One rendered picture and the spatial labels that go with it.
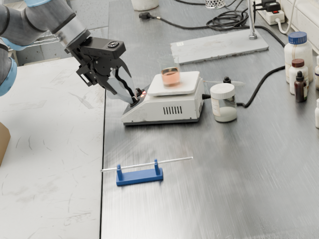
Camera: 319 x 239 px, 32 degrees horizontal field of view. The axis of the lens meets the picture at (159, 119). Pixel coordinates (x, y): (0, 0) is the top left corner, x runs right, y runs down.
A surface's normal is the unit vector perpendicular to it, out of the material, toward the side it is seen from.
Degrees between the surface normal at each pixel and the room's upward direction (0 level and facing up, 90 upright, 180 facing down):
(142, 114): 90
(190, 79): 0
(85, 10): 90
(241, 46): 0
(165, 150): 0
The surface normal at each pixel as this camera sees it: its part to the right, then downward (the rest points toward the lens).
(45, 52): 0.07, 0.43
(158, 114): -0.19, 0.47
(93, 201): -0.16, -0.88
